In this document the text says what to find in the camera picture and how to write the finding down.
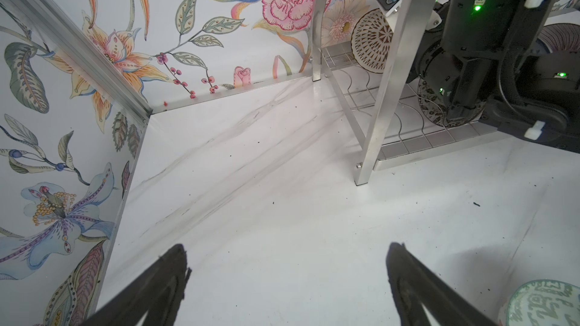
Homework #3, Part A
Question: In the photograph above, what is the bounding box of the steel two-tier dish rack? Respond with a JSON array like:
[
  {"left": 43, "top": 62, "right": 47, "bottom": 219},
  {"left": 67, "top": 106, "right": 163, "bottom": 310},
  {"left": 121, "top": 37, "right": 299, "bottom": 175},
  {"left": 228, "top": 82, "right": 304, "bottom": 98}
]
[{"left": 311, "top": 0, "right": 580, "bottom": 187}]

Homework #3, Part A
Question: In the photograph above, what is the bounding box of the white lattice bowl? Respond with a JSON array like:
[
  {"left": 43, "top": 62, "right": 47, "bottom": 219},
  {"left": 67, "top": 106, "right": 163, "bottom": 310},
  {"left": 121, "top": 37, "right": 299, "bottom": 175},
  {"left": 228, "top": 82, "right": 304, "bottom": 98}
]
[{"left": 350, "top": 9, "right": 394, "bottom": 74}]

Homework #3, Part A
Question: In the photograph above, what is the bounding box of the left aluminium corner post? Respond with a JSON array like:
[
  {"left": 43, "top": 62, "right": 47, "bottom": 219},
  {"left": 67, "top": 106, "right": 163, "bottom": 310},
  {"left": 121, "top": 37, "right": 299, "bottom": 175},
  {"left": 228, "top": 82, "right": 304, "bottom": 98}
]
[{"left": 9, "top": 0, "right": 153, "bottom": 124}]

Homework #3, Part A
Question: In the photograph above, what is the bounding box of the pale green pattern bowl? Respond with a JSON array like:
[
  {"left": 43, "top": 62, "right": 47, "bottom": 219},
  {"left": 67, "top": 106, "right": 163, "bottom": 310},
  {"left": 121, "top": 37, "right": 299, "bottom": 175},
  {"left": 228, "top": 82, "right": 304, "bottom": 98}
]
[{"left": 498, "top": 279, "right": 579, "bottom": 326}]

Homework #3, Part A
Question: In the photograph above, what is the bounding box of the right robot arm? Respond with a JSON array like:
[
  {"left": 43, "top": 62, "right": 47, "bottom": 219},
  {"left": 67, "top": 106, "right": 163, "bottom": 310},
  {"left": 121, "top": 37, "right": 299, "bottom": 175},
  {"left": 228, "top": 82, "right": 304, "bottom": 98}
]
[{"left": 409, "top": 0, "right": 579, "bottom": 152}]

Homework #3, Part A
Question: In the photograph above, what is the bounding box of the purple striped bowl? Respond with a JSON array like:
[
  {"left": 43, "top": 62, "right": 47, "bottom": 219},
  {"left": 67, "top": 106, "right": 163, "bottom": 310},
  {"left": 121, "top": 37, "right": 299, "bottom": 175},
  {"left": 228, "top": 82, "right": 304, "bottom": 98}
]
[{"left": 538, "top": 24, "right": 580, "bottom": 53}]

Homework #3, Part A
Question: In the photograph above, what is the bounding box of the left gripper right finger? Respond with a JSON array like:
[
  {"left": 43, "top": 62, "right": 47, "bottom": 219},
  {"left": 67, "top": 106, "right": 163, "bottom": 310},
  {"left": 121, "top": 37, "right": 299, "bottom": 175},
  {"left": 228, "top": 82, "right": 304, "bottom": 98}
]
[{"left": 385, "top": 242, "right": 494, "bottom": 325}]

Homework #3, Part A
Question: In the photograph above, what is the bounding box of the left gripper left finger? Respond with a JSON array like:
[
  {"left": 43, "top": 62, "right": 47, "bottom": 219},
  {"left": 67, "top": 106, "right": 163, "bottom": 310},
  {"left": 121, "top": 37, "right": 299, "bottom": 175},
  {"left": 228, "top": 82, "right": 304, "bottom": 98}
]
[{"left": 83, "top": 244, "right": 191, "bottom": 325}]

